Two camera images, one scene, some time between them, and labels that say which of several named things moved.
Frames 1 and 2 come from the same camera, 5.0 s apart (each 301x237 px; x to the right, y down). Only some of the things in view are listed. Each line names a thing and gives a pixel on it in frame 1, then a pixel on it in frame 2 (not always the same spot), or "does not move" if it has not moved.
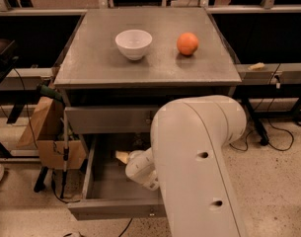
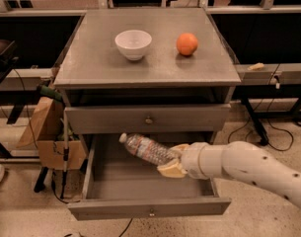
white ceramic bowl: [133, 42] does not move
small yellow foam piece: [258, 66] does not move
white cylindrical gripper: [134, 157] → [190, 161]
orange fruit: [188, 43] does not move
